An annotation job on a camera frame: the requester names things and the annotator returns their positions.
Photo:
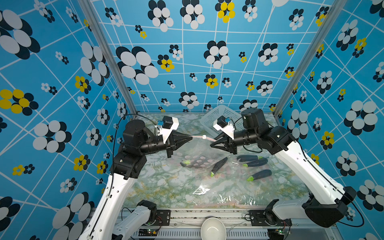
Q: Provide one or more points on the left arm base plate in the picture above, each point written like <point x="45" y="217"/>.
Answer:
<point x="161" y="218"/>

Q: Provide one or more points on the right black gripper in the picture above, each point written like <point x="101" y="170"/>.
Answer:
<point x="228" y="143"/>

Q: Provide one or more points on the white bowl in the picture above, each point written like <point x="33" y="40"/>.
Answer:
<point x="213" y="229"/>

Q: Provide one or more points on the eggplant with green stem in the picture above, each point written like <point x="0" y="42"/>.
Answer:
<point x="259" y="175"/>

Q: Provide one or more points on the aluminium front rail frame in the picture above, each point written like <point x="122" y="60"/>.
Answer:
<point x="132" y="228"/>

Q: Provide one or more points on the dark purple eggplant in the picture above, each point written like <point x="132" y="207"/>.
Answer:
<point x="256" y="163"/>

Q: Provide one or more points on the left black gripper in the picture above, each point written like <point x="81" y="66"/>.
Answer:
<point x="171" y="144"/>

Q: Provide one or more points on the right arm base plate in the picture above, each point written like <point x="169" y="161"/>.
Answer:
<point x="262" y="218"/>

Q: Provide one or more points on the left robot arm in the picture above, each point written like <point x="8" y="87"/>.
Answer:
<point x="138" y="142"/>

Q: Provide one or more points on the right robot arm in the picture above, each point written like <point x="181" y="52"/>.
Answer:
<point x="328" y="200"/>

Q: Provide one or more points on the clear pink-dotted zip bag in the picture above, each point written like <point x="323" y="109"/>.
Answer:
<point x="261" y="192"/>

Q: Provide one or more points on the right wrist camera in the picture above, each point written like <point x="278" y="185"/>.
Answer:
<point x="226" y="125"/>

